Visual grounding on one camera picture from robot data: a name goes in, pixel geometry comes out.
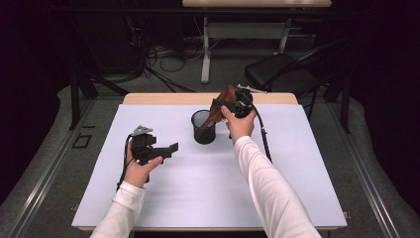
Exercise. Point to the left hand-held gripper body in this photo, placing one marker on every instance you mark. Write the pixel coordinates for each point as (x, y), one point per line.
(143, 142)

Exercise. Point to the person's right hand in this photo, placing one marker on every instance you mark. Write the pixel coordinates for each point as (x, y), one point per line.
(242, 127)

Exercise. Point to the light wooden table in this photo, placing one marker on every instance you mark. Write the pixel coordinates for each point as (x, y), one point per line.
(165, 98)

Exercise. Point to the person's left hand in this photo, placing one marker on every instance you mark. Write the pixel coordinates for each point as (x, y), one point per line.
(137, 172)

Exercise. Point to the black folding chair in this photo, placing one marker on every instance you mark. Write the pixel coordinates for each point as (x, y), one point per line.
(280, 71)

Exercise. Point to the black mesh cup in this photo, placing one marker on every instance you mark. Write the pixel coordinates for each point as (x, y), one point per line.
(203, 137)

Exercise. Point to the brown wooden scoop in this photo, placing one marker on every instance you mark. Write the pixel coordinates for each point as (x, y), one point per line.
(228, 94)

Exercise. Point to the white-framed desk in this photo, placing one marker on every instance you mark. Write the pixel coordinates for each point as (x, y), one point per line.
(246, 30)

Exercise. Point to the black metal stand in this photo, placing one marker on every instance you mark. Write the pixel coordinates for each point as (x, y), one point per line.
(75, 99)
(345, 105)

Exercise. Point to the metal floor rail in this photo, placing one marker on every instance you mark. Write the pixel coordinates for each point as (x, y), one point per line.
(49, 172)
(363, 172)

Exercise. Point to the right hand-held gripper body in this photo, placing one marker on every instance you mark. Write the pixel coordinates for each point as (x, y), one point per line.
(243, 102)

